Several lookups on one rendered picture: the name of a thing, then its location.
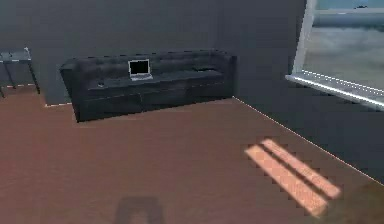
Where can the black sofa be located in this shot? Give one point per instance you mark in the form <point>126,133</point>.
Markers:
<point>156,93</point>

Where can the white laptop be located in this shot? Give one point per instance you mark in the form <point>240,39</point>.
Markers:
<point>139,68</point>

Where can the white framed window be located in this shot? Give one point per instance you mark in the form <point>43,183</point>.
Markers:
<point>346,50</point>

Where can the grey glass table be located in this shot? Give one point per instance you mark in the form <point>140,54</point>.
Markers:
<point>16,56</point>

